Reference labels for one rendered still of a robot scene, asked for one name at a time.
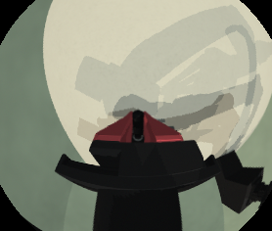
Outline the grey bench vise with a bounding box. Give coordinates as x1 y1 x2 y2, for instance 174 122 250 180
132 110 144 142

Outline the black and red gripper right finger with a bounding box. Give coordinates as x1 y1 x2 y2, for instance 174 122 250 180
144 112 184 143

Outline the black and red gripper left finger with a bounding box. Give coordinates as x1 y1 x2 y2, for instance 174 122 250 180
93 112 133 142

